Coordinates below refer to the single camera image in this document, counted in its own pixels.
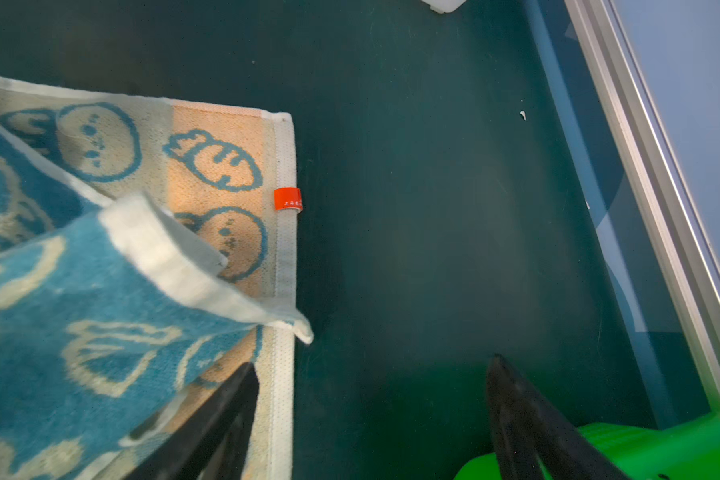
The teal patterned towel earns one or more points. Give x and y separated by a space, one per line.
147 254

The white perforated plastic basket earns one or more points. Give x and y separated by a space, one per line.
444 6

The green perforated plastic basket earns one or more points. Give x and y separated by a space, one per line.
687 451

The aluminium back frame rail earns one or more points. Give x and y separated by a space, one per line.
687 260

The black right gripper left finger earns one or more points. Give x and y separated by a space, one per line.
214 440

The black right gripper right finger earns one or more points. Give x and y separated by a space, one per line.
531 438

